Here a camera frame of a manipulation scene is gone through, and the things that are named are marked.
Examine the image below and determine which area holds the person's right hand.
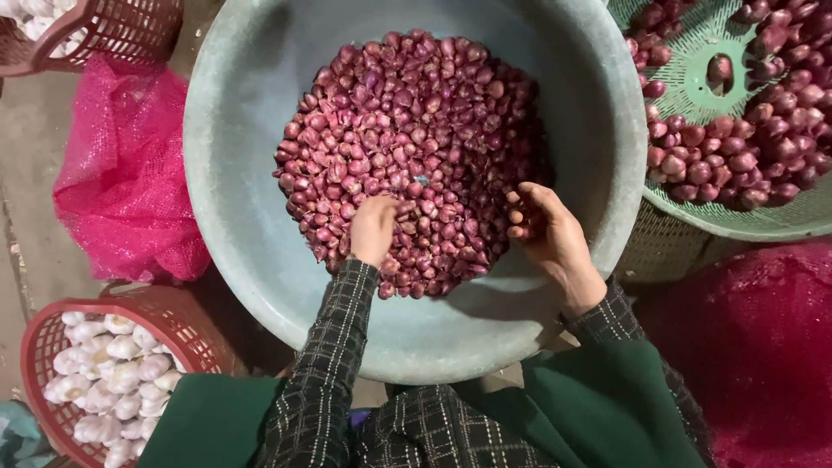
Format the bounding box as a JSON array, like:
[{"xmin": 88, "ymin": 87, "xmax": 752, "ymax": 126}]
[{"xmin": 506, "ymin": 181, "xmax": 608, "ymax": 319}]

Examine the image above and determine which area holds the person's left hand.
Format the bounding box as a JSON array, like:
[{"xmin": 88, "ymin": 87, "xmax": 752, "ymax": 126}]
[{"xmin": 349, "ymin": 194, "xmax": 399, "ymax": 270}]

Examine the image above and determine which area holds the large grey plastic basin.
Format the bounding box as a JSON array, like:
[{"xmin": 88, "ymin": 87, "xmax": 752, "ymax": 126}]
[{"xmin": 183, "ymin": 0, "xmax": 648, "ymax": 386}]

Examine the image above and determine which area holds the heap of small red shallots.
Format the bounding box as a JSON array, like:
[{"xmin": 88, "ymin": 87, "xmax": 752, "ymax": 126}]
[{"xmin": 273, "ymin": 29, "xmax": 553, "ymax": 300}]

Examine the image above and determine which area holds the beige woven basket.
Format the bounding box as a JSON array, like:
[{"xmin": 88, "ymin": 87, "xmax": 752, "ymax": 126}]
[{"xmin": 614, "ymin": 198, "xmax": 755, "ymax": 284}]

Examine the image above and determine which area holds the person's green garment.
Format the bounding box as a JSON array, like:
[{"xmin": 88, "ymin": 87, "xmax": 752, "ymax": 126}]
[{"xmin": 138, "ymin": 338, "xmax": 708, "ymax": 468}]

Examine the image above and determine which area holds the green perforated plastic tray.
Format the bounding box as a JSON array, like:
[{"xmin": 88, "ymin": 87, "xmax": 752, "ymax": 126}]
[{"xmin": 608, "ymin": 0, "xmax": 832, "ymax": 243}]

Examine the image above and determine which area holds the pile of large red shallots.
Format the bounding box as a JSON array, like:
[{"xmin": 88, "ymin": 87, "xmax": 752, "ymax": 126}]
[{"xmin": 624, "ymin": 0, "xmax": 832, "ymax": 211}]

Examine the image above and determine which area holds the red plastic basket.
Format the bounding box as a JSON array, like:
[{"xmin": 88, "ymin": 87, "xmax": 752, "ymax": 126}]
[
  {"xmin": 0, "ymin": 0, "xmax": 185, "ymax": 78},
  {"xmin": 19, "ymin": 285, "xmax": 251, "ymax": 468}
]

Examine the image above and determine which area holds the pink mesh net sack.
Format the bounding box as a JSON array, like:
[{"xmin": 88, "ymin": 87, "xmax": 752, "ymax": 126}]
[{"xmin": 52, "ymin": 55, "xmax": 213, "ymax": 283}]

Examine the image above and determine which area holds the red mesh sack of shallots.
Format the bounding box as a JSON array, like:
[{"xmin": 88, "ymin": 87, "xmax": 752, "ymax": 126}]
[{"xmin": 634, "ymin": 239, "xmax": 832, "ymax": 468}]

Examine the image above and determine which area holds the pile of white garlic bulbs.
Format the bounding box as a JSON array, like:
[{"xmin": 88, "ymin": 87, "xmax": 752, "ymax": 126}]
[
  {"xmin": 0, "ymin": 0, "xmax": 88, "ymax": 59},
  {"xmin": 42, "ymin": 312, "xmax": 188, "ymax": 468}
]

